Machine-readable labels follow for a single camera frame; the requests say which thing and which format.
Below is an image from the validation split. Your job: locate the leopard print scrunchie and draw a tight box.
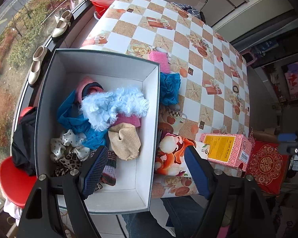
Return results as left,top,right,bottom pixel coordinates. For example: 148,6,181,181
50,152,90,177

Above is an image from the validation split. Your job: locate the beige knitted cloth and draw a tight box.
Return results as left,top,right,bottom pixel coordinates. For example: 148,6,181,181
108,123,141,161

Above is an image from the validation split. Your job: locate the fluffy light blue cloth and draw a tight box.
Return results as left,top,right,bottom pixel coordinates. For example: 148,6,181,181
80,86,150,131

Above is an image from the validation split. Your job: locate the floral tissue pack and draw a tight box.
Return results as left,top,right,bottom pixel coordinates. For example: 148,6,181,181
154,133,210,178

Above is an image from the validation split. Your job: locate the white polka dot scrunchie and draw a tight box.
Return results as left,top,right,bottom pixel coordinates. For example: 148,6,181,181
50,130,91,162

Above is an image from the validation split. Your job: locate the pink tissue box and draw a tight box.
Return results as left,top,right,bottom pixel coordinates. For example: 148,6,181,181
200,133,253,171

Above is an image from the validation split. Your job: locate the grey cardboard box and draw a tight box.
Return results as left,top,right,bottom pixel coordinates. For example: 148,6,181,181
34,49,160,214

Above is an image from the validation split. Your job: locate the checkered patterned tablecloth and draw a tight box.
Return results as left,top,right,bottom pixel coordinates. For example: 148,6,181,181
82,0,251,198

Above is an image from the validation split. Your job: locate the black garment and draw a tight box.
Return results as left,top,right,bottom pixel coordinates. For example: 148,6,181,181
12,107,37,176

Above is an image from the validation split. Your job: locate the red plastic stool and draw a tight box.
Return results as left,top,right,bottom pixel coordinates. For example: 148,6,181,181
0,107,36,208

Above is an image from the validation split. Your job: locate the pink knitted sock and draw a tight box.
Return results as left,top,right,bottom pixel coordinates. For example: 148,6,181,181
75,76,104,104

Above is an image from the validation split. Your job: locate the cream shoe near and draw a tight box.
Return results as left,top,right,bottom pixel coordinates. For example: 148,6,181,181
28,46,48,85

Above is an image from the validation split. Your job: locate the cream shoe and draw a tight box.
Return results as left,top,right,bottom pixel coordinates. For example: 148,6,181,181
51,10,74,40
28,46,48,85

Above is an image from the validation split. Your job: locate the cream shoe far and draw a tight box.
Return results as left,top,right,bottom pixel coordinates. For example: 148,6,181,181
51,10,74,40

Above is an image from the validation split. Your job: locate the red plastic basin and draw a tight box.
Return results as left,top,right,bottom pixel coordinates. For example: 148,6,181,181
91,1,112,20

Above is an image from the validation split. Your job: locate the plaid dark cloth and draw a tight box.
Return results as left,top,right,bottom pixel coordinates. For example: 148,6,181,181
171,2,202,20

